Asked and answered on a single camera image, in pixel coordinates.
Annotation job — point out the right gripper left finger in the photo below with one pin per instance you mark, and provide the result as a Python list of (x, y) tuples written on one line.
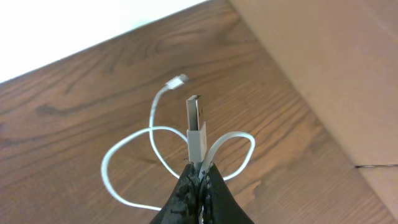
[(182, 206)]

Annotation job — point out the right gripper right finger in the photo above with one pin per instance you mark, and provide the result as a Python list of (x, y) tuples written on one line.
[(219, 205)]

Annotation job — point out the cardboard box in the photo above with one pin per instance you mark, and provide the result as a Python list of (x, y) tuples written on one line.
[(341, 56)]

